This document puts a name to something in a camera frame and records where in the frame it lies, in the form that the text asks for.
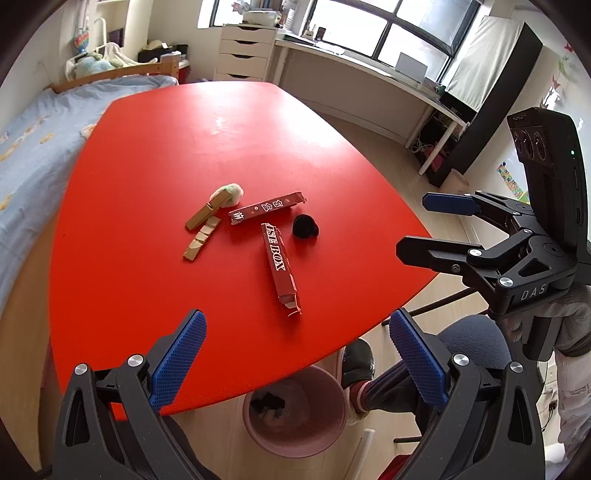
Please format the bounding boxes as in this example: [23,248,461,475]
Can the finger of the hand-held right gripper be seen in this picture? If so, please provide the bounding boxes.
[422,189,537,232]
[396,228,539,301]

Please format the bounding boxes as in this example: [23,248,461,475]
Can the long red cardboard box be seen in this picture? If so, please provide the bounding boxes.
[261,222,302,317]

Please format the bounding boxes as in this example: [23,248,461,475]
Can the grey slipper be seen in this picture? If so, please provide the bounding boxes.
[338,338,377,426]

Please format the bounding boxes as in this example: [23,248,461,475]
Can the blue bed sheet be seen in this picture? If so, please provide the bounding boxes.
[0,74,181,317]

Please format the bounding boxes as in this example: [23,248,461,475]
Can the wooden zigzag strip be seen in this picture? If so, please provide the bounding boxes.
[183,217,223,262]

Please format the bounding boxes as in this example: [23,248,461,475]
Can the white cloth cover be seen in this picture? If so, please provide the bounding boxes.
[445,16,526,113]

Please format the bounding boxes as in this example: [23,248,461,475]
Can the black cabinet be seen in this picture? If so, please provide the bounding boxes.
[425,16,544,188]

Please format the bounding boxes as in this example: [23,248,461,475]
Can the white drawer unit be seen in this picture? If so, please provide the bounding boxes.
[214,24,279,84]

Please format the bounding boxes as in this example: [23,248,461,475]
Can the dark cloth scrap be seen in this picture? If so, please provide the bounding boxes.
[250,388,289,415]

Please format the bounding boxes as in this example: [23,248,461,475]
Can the pale plush toy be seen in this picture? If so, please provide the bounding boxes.
[65,42,139,80]

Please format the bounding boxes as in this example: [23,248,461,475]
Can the pink waste bin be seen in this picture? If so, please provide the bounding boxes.
[243,364,348,459]

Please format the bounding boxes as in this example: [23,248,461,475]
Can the short red cardboard box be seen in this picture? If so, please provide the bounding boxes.
[228,190,308,227]

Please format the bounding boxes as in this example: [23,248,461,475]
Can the person's right hand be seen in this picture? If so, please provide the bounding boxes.
[555,282,591,357]

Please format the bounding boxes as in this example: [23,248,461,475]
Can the white cables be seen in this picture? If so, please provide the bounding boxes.
[410,131,438,157]

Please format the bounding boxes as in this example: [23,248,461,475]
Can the colourful sticker sheet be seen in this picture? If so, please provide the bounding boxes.
[496,161,528,198]

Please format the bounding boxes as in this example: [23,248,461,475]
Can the green white crumpled ball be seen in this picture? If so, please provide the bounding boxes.
[210,183,245,206]

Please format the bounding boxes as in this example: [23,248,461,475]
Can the wooden bed frame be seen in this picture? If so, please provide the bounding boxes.
[50,52,183,94]

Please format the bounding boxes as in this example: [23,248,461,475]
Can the window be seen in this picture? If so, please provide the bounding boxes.
[198,0,488,70]

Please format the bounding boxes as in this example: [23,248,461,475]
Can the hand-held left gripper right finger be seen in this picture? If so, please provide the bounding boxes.
[389,308,548,480]

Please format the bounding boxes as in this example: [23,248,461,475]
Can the black metal chair leg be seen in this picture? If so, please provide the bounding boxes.
[382,290,492,329]

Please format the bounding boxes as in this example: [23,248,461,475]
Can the white crumpled tissue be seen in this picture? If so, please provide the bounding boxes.
[261,406,308,430]

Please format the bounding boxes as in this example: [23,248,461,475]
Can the white desk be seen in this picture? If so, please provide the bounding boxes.
[274,34,469,176]

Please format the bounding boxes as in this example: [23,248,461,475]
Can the white table leg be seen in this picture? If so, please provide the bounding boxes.
[350,429,377,480]

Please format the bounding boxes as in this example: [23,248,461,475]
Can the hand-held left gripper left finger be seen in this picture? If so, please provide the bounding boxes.
[53,309,208,480]

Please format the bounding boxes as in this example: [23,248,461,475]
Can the black fuzzy ball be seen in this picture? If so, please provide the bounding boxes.
[292,213,320,239]

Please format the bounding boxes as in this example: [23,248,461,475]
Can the tan wooden strip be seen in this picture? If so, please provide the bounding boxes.
[185,190,232,232]

